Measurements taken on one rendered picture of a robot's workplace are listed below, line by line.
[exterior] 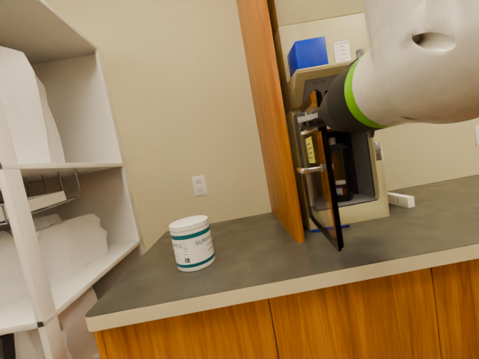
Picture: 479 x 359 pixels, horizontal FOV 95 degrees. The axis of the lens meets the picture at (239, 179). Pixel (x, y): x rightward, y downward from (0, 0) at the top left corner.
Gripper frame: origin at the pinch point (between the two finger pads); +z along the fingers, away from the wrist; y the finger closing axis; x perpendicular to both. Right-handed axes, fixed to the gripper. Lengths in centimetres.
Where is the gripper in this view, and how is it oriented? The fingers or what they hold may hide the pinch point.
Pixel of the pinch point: (307, 126)
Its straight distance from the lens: 56.0
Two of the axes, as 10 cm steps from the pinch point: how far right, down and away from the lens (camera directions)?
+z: -0.3, -0.7, 10.0
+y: -9.8, 1.8, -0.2
